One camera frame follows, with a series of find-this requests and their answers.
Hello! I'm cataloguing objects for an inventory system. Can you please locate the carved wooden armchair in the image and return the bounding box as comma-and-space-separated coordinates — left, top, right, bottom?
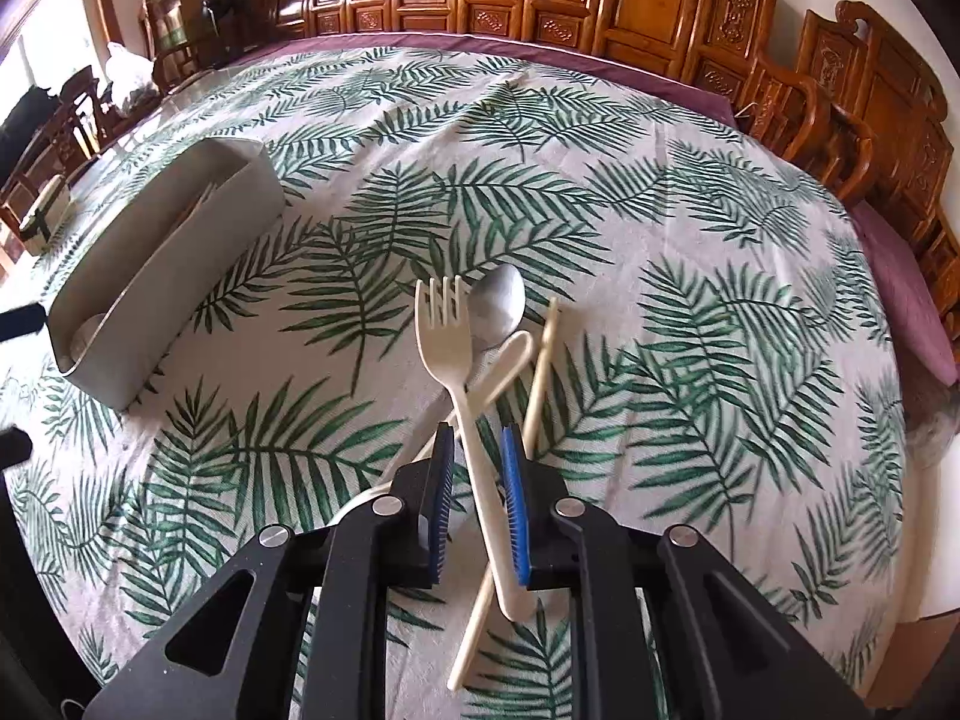
737, 0, 958, 343

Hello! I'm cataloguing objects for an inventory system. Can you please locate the wooden dining chair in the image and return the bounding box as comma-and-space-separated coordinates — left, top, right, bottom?
2, 65, 103, 242

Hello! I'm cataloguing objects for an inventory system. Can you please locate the cream lunch box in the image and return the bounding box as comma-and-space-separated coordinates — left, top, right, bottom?
20, 174, 71, 257

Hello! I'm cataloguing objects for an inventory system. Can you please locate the purple armchair cushion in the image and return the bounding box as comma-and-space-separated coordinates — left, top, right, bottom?
851, 202, 958, 387

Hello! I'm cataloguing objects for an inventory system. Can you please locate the palm leaf tablecloth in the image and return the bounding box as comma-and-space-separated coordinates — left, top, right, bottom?
2, 47, 907, 718

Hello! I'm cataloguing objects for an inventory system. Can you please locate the grey utensil tray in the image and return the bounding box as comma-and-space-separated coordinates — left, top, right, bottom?
47, 137, 285, 410

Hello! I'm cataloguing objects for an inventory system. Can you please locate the light wooden chopstick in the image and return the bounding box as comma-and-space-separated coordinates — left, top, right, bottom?
446, 298, 560, 692

